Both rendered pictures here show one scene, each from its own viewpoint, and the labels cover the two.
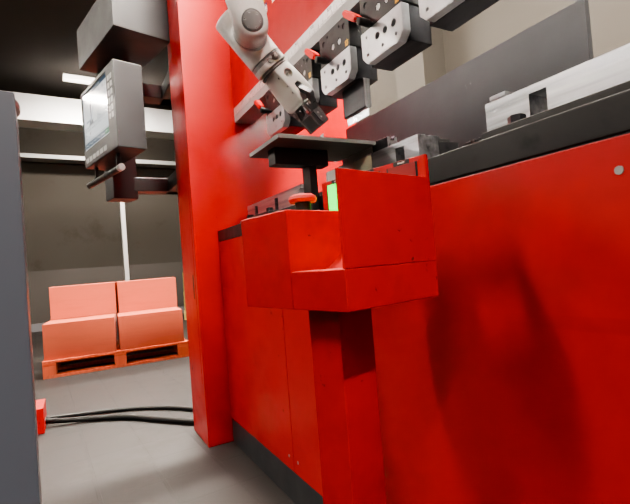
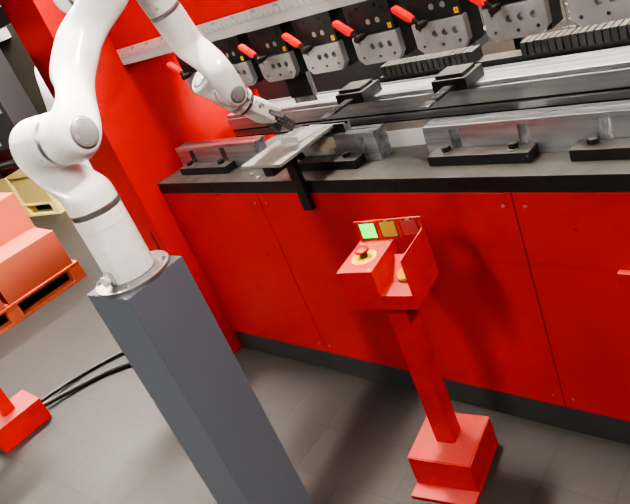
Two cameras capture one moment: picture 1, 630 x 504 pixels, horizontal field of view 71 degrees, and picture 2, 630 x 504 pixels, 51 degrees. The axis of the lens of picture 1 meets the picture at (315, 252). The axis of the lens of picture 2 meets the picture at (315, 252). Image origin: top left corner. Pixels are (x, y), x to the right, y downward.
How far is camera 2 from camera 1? 1.30 m
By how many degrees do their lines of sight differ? 29
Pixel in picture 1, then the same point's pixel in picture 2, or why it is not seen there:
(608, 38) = not seen: outside the picture
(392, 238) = (421, 267)
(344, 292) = (415, 303)
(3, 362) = (238, 385)
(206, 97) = not seen: hidden behind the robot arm
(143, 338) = (27, 281)
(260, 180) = (170, 112)
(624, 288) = (512, 249)
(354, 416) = (418, 336)
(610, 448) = (517, 304)
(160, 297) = (9, 224)
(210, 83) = not seen: hidden behind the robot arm
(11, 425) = (253, 408)
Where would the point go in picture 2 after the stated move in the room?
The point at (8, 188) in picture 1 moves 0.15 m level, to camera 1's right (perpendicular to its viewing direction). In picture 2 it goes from (203, 306) to (256, 278)
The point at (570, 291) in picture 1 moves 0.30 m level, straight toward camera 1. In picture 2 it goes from (491, 249) to (502, 314)
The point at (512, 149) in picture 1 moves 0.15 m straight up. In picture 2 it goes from (453, 186) to (437, 135)
